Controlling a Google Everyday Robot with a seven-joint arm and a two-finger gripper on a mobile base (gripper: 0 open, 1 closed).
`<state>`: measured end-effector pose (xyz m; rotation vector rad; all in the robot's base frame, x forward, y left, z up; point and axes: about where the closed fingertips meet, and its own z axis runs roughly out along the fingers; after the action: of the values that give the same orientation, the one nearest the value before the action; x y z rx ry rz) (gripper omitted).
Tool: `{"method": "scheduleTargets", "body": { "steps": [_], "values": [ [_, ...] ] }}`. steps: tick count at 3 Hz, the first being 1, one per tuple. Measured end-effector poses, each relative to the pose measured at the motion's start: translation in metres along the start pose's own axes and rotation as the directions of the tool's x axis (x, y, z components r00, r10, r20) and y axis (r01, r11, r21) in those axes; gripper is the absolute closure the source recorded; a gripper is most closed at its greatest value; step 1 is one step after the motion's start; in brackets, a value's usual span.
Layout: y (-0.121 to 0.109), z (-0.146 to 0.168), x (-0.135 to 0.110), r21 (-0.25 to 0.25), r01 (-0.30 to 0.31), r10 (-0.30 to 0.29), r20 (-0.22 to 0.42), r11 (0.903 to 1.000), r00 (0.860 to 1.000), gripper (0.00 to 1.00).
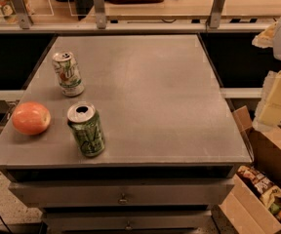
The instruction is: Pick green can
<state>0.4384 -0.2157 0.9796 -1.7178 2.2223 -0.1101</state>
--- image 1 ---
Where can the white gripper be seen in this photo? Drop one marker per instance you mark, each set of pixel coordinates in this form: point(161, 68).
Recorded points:
point(268, 113)

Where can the green soda can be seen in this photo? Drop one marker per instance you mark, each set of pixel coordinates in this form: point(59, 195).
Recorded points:
point(84, 122)

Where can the white 7up can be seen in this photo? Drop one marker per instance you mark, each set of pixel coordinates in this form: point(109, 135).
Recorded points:
point(68, 73)

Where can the brown snack bag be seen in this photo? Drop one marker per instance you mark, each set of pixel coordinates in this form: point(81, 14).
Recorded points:
point(256, 180)

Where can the grey metal drawer cabinet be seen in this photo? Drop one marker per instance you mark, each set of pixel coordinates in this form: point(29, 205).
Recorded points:
point(161, 111)

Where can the yellow green chip bag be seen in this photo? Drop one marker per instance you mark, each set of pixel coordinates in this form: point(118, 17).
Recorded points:
point(270, 195)

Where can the cardboard box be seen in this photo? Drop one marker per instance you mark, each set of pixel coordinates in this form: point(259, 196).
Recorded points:
point(242, 207)

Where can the upper drawer with knob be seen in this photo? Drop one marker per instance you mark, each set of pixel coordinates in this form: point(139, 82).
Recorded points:
point(130, 192)

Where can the drawer with knob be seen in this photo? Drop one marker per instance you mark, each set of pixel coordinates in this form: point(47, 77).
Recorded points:
point(130, 192)
point(127, 221)

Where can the lower drawer with knob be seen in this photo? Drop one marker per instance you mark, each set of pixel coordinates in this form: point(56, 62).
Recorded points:
point(127, 221)

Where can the red apple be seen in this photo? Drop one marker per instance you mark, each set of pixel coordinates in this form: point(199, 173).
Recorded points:
point(31, 118)

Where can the orange snack package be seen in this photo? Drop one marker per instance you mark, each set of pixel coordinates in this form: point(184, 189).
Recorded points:
point(8, 10)

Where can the right metal bracket post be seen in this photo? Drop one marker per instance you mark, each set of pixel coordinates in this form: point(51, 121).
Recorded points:
point(214, 19)

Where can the metal bracket post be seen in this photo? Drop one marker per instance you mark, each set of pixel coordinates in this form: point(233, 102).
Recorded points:
point(24, 19)
point(214, 19)
point(101, 20)

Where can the middle metal bracket post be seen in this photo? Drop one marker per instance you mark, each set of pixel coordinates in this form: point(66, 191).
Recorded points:
point(101, 20)

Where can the left metal bracket post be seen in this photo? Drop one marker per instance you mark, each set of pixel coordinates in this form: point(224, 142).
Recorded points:
point(24, 19)

